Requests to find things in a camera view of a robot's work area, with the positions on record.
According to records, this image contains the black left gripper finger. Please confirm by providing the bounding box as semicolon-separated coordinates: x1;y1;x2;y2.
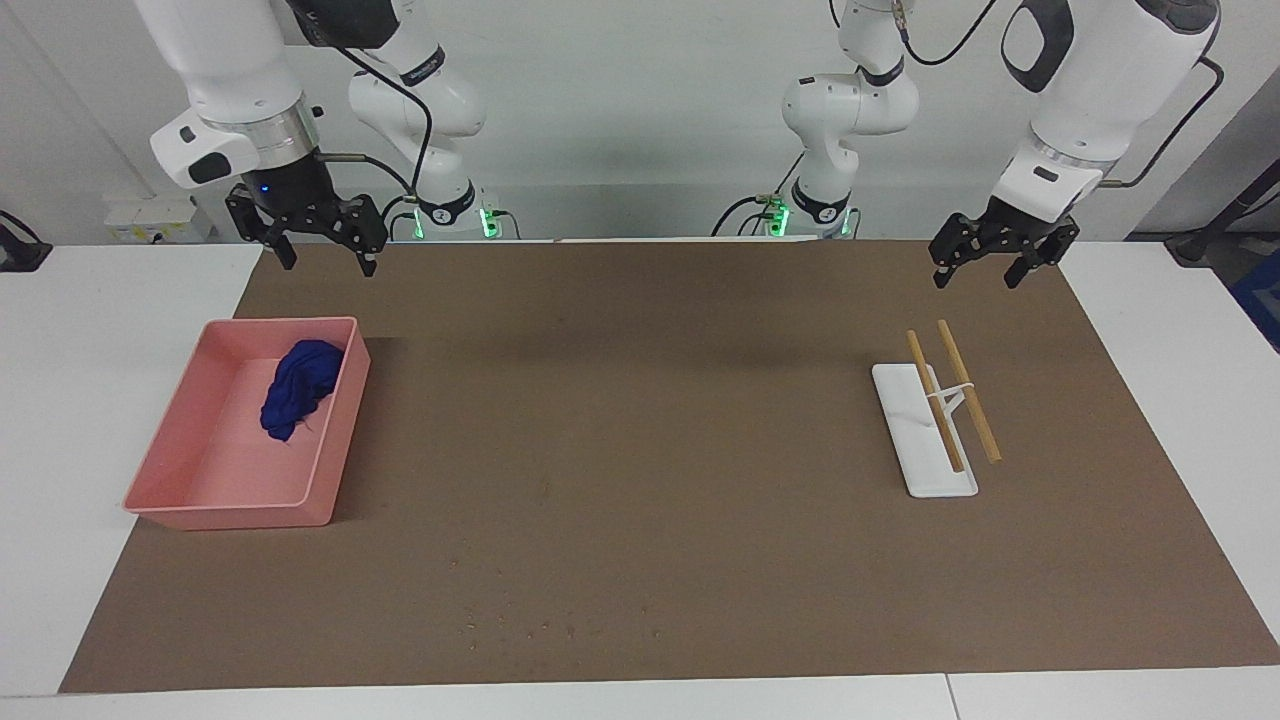
1005;228;1081;291
930;213;986;289

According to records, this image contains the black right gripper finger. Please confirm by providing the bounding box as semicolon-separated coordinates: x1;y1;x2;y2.
225;185;298;271
340;197;389;278

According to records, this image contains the blue towel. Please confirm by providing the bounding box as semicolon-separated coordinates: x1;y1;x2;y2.
260;340;347;443

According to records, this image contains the white towel rack base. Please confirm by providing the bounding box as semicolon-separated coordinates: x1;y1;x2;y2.
871;362;979;499

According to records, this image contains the white power strip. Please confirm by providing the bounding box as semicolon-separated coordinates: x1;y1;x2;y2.
105;195;213;244

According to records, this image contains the wooden rack rod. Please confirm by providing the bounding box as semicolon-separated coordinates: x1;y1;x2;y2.
936;320;1002;464
906;330;966;474

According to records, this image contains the black stand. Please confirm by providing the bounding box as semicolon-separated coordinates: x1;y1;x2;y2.
1165;160;1280;266

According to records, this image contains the blue object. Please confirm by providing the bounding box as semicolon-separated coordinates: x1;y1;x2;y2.
1228;250;1280;353

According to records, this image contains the black clamp object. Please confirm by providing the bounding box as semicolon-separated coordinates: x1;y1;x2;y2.
0;210;53;273

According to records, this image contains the pink plastic bin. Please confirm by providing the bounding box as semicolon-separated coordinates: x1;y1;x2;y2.
122;316;372;531

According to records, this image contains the brown table mat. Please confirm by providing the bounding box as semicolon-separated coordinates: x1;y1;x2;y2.
58;238;1280;694

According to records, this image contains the black base cable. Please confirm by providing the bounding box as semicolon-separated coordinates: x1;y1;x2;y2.
710;150;801;238
380;195;421;241

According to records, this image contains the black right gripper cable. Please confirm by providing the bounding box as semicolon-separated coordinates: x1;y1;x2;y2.
320;40;436;201

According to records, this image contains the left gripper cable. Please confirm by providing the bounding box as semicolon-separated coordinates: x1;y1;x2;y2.
1100;55;1226;191

